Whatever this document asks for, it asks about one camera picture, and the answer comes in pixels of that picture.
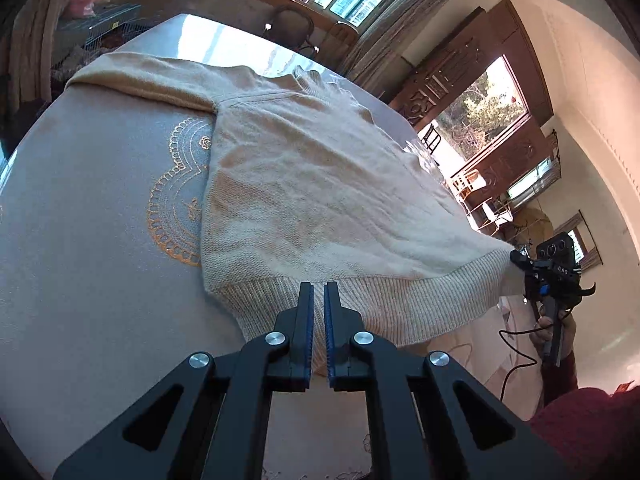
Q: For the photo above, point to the beige knit sweater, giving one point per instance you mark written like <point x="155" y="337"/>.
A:
<point x="325" y="185"/>

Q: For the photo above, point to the round bamboo tray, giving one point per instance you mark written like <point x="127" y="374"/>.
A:
<point x="532" y="225"/>

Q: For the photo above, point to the person's right forearm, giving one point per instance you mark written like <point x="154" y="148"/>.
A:
<point x="560" y="380"/>

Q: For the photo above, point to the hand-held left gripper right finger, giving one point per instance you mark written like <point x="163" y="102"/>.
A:
<point x="327" y="330"/>

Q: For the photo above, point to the black metal chair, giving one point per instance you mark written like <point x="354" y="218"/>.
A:
<point x="430" y="135"/>

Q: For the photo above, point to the person's right hand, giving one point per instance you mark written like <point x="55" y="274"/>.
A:
<point x="567" y="335"/>

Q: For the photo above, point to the wooden bench chair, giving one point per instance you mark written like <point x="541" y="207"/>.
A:
<point x="342" y="35"/>

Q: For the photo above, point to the long grey curtain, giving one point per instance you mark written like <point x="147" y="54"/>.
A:
<point x="400" y="25"/>

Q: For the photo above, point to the rattan armchair with red cushion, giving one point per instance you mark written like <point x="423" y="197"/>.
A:
<point x="295" y="25"/>

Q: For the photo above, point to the carved wooden door leaf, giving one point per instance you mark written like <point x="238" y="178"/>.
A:
<point x="450" y="75"/>
<point x="510" y="150"/>

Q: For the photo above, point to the narrow window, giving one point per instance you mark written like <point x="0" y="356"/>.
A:
<point x="530" y="182"/>

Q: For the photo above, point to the small barred window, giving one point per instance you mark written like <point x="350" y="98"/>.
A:
<point x="590" y="252"/>

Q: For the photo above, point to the beige pleated curtain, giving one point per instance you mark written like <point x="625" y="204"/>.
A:
<point x="35" y="45"/>

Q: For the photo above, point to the metal chair with white cushion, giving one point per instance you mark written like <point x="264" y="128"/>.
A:
<point x="497" y="215"/>

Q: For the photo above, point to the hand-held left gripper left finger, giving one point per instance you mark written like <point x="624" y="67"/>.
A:
<point x="310" y="330"/>

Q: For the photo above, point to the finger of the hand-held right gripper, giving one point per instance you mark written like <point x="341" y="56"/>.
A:
<point x="520" y="259"/>

